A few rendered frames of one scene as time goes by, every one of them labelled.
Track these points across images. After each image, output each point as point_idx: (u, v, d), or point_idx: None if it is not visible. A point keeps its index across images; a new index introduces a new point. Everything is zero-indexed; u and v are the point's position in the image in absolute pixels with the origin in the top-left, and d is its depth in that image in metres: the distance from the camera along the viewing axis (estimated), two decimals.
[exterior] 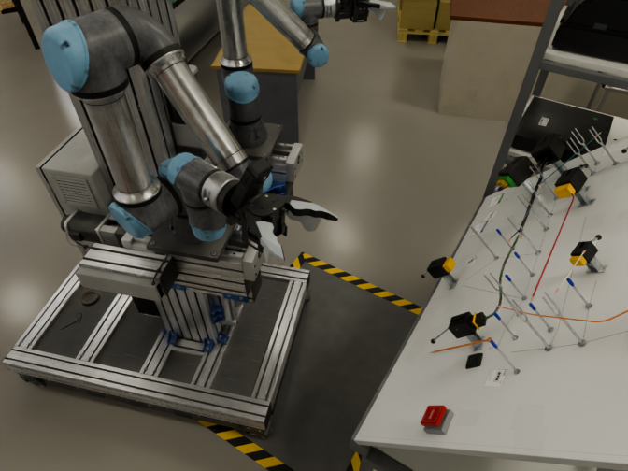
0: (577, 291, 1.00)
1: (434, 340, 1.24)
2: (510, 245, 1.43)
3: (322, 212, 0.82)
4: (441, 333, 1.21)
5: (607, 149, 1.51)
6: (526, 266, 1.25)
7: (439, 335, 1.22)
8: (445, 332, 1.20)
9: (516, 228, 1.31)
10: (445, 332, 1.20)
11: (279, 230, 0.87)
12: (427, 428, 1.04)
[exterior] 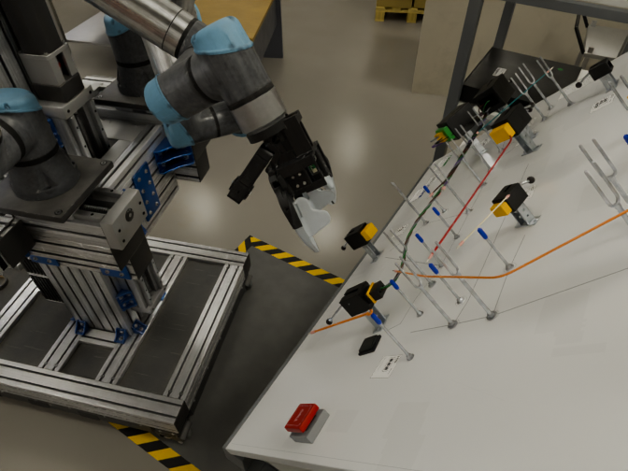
0: (492, 245, 0.73)
1: (329, 320, 0.96)
2: (441, 206, 1.16)
3: (305, 237, 0.74)
4: (336, 310, 0.94)
5: (564, 92, 1.24)
6: (449, 226, 0.97)
7: (334, 314, 0.95)
8: (340, 308, 0.93)
9: (440, 179, 1.03)
10: (339, 308, 0.93)
11: (317, 178, 0.70)
12: (293, 435, 0.77)
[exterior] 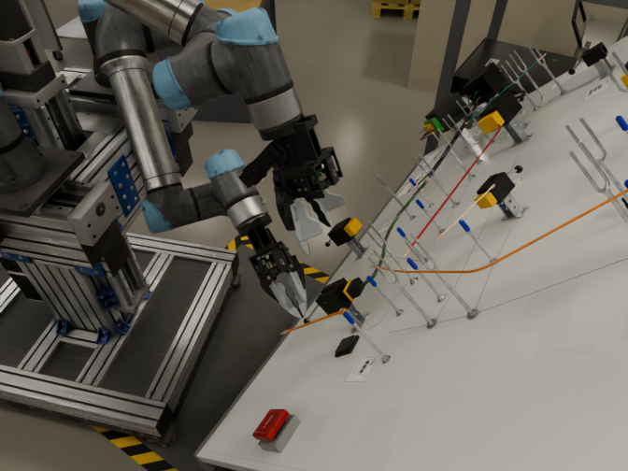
0: (475, 238, 0.67)
1: (306, 320, 0.91)
2: (428, 200, 1.10)
3: None
4: (313, 309, 0.89)
5: (558, 81, 1.18)
6: (434, 220, 0.92)
7: (311, 313, 0.89)
8: (317, 307, 0.88)
9: (425, 171, 0.98)
10: (317, 307, 0.88)
11: (318, 189, 0.68)
12: (262, 442, 0.71)
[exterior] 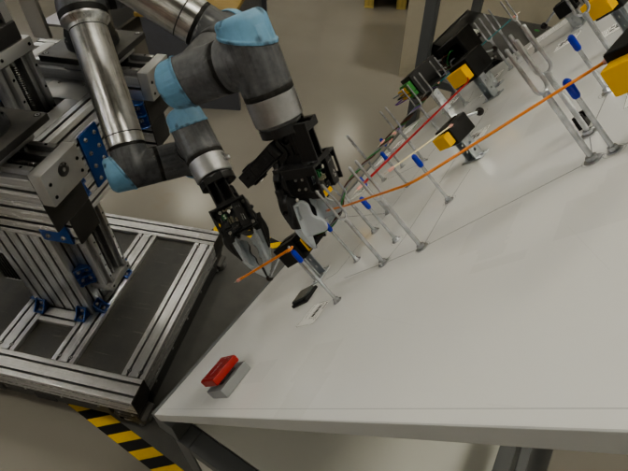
0: (428, 175, 0.65)
1: (268, 276, 0.89)
2: (399, 161, 1.08)
3: None
4: (275, 264, 0.86)
5: None
6: (398, 173, 0.89)
7: (273, 268, 0.87)
8: (278, 261, 0.85)
9: (392, 125, 0.95)
10: (278, 261, 0.85)
11: (318, 189, 0.68)
12: (210, 390, 0.69)
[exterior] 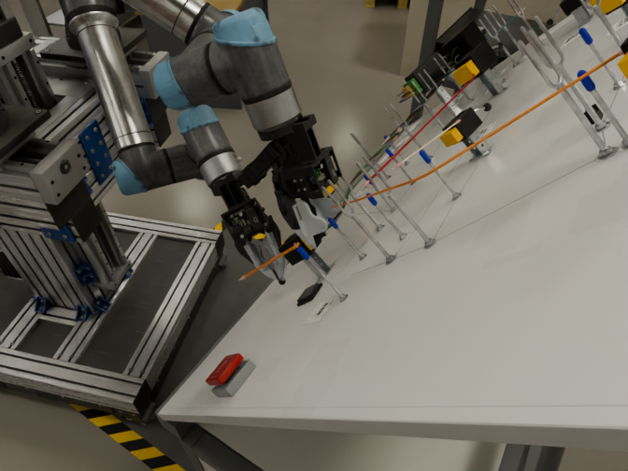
0: (436, 170, 0.64)
1: (280, 278, 0.88)
2: (404, 158, 1.07)
3: None
4: (284, 265, 0.85)
5: (539, 39, 1.15)
6: (404, 170, 0.88)
7: (283, 270, 0.86)
8: (286, 262, 0.84)
9: (397, 122, 0.94)
10: (286, 262, 0.84)
11: (317, 189, 0.68)
12: (215, 389, 0.68)
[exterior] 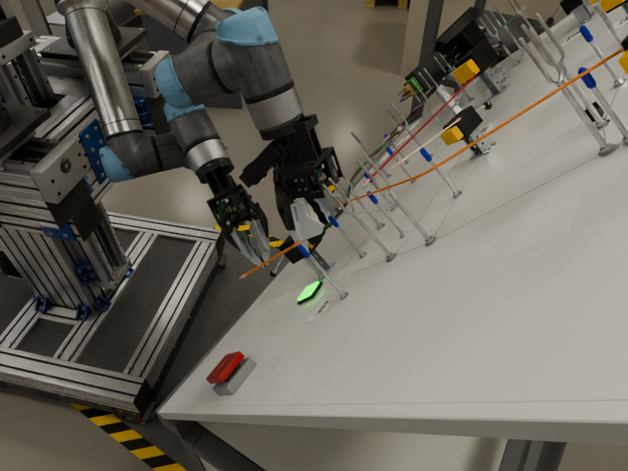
0: (436, 168, 0.64)
1: (272, 272, 0.88)
2: (404, 157, 1.07)
3: None
4: (278, 260, 0.85)
5: (539, 38, 1.15)
6: (405, 169, 0.88)
7: (277, 264, 0.86)
8: (282, 257, 0.84)
9: (397, 121, 0.94)
10: (282, 257, 0.84)
11: (318, 189, 0.68)
12: (215, 387, 0.68)
